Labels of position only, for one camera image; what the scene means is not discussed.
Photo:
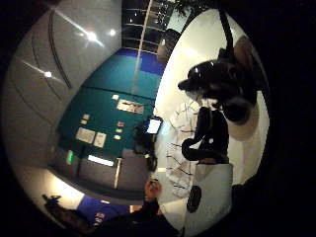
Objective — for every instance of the green plant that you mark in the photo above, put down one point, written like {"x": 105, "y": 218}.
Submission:
{"x": 191, "y": 6}

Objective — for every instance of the tan round bowl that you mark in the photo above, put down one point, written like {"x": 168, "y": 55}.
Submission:
{"x": 245, "y": 128}

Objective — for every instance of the group of pinned white papers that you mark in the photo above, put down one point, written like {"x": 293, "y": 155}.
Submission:
{"x": 86, "y": 135}

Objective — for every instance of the brown rounded object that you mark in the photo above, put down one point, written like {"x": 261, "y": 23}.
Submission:
{"x": 244, "y": 51}

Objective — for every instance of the the person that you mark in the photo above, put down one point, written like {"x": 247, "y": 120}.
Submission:
{"x": 144, "y": 217}

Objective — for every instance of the ceiling lamp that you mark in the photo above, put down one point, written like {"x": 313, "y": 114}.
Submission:
{"x": 91, "y": 36}
{"x": 112, "y": 32}
{"x": 48, "y": 74}

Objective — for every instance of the black oval device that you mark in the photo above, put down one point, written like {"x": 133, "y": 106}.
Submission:
{"x": 194, "y": 199}

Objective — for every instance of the black and white plush toy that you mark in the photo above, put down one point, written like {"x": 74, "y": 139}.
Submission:
{"x": 215, "y": 82}

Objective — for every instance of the black equipment stand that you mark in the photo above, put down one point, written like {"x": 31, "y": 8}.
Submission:
{"x": 144, "y": 144}

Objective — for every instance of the white cloth with black lines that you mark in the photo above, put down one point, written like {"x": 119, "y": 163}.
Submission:
{"x": 180, "y": 171}

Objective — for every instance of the tablet with lit screen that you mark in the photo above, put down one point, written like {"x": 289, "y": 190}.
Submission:
{"x": 153, "y": 126}

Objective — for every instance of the dark window frame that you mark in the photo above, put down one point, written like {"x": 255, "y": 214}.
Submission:
{"x": 144, "y": 23}

